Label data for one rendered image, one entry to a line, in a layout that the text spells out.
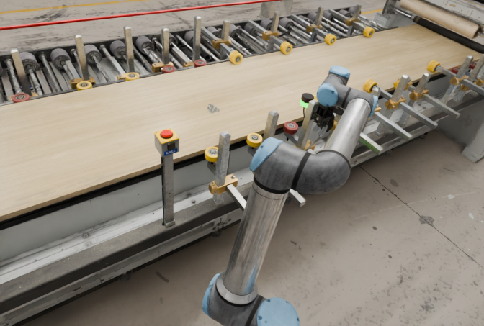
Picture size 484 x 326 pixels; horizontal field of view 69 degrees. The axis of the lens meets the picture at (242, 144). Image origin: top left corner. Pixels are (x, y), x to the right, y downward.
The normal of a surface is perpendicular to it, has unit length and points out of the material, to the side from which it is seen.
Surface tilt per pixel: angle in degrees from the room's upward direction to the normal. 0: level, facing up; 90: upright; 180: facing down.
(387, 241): 0
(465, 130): 90
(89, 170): 0
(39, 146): 0
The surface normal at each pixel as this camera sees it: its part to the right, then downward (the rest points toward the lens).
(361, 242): 0.12, -0.75
